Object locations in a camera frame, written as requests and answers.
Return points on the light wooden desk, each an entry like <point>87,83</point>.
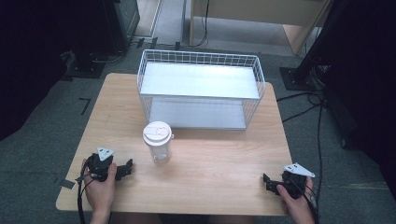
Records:
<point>264,11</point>

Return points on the person's right hand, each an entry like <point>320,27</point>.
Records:
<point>297,207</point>

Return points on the person's left hand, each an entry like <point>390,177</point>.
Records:
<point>101,193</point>

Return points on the clear bottle with white lid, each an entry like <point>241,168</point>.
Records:
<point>158,146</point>

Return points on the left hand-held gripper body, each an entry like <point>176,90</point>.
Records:
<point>101,165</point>

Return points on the black stand post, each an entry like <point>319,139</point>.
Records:
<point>323,34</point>

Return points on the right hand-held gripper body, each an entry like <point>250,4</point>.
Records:
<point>295,183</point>

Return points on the black stand base plate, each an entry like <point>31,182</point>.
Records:
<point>292,79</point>

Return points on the grey tape strip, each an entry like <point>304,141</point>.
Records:
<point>67,184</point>

